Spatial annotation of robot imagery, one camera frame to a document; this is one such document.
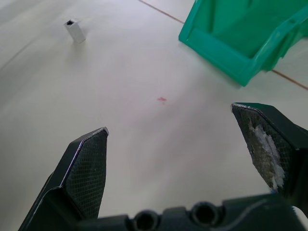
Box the green plastic storage bin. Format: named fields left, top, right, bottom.
left=178, top=0, right=308, bottom=88

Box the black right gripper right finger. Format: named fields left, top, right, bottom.
left=231, top=102, right=308, bottom=209

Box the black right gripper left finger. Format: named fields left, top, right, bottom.
left=18, top=127, right=110, bottom=231

